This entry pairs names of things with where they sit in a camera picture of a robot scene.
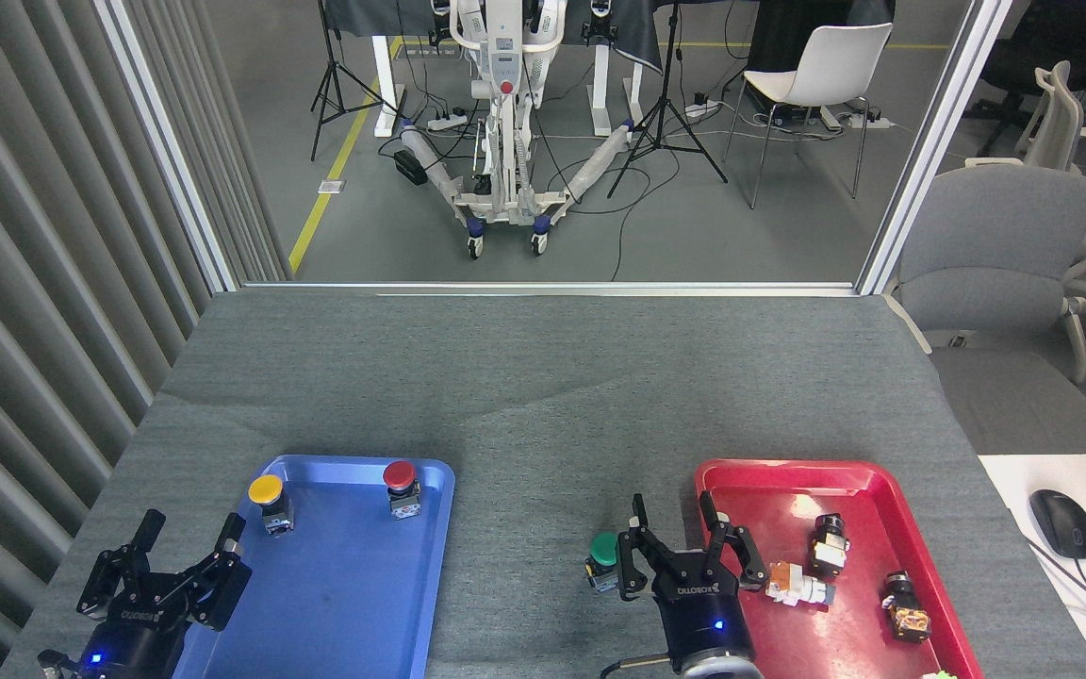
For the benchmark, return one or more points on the black power adapter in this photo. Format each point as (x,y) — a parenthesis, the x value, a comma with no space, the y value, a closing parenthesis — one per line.
(409,167)

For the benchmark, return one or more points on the black switch with white base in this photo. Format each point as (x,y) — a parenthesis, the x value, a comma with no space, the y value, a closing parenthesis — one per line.
(828,545)

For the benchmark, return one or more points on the white and orange switch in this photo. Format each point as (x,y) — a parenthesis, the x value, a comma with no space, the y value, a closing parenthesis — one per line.
(796,585)

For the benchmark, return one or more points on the red push button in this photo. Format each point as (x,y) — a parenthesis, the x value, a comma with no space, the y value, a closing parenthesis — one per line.
(399,473)

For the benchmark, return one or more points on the white power strip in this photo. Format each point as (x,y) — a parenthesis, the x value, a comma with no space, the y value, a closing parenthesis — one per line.
(701,108)
(868,120)
(446,122)

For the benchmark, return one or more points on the white desk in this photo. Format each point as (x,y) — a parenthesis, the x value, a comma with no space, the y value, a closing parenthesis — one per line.
(1014,481)

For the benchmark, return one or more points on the green push button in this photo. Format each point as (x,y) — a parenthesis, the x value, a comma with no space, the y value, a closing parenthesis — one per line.
(603,548)

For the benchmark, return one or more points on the black office chair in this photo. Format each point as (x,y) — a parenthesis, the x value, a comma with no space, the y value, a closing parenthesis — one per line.
(1043,42)

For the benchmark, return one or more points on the yellow push button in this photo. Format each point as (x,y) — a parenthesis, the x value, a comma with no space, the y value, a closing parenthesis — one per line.
(265,488)

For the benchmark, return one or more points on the black computer mouse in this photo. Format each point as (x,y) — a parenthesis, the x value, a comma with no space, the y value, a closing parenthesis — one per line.
(1061,523)

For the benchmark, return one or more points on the black switch with orange base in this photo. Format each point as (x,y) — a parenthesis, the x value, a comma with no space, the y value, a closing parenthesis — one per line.
(909,618)

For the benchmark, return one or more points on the silver frame rail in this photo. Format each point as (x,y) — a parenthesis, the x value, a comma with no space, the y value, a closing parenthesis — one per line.
(552,287)

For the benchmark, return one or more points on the white wheeled stand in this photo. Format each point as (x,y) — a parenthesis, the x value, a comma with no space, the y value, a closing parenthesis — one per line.
(505,85)

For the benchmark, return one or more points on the black tripod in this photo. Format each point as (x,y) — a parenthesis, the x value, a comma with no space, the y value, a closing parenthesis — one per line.
(664,113)
(331,71)

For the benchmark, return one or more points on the blue plastic tray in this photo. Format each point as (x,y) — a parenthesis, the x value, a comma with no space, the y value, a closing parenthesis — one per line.
(345,585)

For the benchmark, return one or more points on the red plastic tray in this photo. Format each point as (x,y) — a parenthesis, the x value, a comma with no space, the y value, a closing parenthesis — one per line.
(873,528)

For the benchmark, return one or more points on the white office chair with headrest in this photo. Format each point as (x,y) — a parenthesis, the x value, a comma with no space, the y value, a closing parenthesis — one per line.
(1057,118)

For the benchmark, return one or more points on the white table leg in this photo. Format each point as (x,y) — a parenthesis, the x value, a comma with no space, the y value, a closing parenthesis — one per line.
(601,90)
(383,85)

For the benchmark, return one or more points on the grey office chair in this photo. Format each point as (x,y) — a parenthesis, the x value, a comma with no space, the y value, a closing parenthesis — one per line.
(995,245)

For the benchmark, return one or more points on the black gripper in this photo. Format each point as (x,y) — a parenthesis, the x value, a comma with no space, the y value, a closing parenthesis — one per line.
(133,637)
(703,613)

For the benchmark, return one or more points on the silver frame post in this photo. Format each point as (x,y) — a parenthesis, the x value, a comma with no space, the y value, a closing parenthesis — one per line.
(166,151)
(929,151)

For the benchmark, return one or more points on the white plastic chair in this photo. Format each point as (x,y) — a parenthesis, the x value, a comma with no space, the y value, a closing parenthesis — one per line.
(830,61)

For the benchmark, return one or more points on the silver floor socket plate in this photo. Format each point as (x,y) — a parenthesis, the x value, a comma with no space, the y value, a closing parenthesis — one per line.
(331,187)

